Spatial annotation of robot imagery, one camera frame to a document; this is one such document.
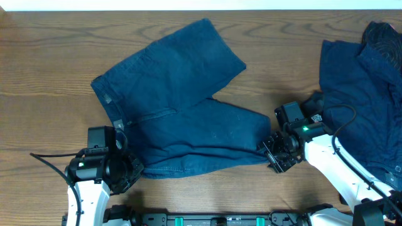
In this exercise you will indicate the black knit garment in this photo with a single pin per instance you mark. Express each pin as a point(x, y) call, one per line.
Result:
point(383, 38)

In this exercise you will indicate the black garment with logo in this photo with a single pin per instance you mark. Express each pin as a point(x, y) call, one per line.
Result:
point(312, 108)

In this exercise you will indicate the dark blue denim shorts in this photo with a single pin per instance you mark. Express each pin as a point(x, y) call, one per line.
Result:
point(162, 97)

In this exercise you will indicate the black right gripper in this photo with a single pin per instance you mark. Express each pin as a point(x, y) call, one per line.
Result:
point(277, 166)

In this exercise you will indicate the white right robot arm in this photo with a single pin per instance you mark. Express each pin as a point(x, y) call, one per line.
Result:
point(371, 201)

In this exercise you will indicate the dark blue denim garment pile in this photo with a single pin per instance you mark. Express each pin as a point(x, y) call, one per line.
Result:
point(362, 98)

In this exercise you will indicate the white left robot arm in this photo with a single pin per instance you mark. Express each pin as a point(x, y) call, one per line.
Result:
point(106, 167)

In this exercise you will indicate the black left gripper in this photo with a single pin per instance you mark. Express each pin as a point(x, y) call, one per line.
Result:
point(137, 169)

